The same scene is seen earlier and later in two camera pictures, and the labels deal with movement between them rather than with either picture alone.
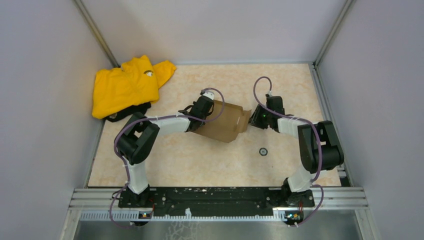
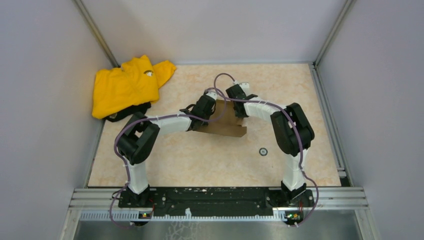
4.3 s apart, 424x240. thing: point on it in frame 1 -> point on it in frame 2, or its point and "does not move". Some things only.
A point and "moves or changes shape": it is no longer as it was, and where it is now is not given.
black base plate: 215,202 does not move
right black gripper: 255,119 -> 240,116
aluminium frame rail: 103,205 does not move
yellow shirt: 136,82 does not move
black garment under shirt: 142,108 does not move
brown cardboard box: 226,129 moves or changes shape
